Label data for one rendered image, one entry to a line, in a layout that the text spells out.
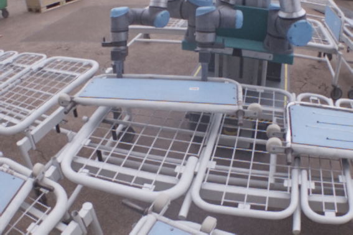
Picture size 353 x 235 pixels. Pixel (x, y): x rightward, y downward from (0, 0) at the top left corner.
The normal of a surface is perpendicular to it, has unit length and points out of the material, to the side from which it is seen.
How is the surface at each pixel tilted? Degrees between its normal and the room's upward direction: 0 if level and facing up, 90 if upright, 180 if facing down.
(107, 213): 0
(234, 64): 90
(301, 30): 95
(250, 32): 90
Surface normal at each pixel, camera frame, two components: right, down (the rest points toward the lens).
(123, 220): -0.02, -0.84
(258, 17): -0.30, 0.51
